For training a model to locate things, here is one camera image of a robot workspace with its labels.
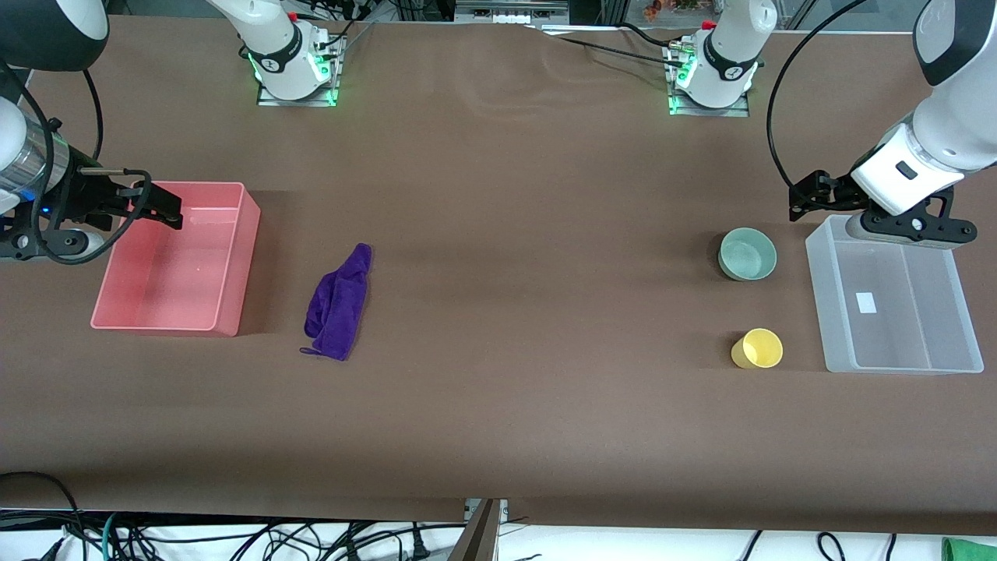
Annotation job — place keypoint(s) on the brown table cover sheet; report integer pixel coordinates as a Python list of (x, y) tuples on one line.
[(498, 234)]

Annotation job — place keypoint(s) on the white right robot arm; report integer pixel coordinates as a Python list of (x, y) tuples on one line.
[(276, 47)]

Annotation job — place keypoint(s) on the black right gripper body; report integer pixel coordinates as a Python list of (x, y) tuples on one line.
[(82, 195)]

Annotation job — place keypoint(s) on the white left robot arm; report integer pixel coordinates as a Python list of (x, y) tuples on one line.
[(728, 54)]

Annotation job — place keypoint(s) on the yellow cup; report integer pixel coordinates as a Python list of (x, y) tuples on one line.
[(759, 348)]

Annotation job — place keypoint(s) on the clear plastic bin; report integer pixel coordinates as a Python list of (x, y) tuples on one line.
[(896, 312)]

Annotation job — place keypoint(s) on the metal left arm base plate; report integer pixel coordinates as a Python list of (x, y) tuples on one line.
[(713, 111)]

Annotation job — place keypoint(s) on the green object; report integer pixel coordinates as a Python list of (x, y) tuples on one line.
[(970, 550)]

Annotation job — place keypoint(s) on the orange floral object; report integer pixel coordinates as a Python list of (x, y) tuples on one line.
[(670, 6)]

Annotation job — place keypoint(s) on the grey metal device box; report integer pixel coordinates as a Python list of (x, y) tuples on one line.
[(510, 9)]

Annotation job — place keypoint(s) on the purple cloth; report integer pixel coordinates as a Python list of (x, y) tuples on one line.
[(339, 304)]

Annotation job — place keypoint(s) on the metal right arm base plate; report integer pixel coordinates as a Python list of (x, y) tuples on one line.
[(300, 98)]

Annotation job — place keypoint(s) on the pink plastic bin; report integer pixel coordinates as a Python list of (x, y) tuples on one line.
[(179, 273)]

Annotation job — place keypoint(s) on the green bowl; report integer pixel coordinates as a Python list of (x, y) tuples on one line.
[(748, 255)]

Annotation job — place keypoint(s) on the brown table support beam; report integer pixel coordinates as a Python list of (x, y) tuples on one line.
[(479, 541)]

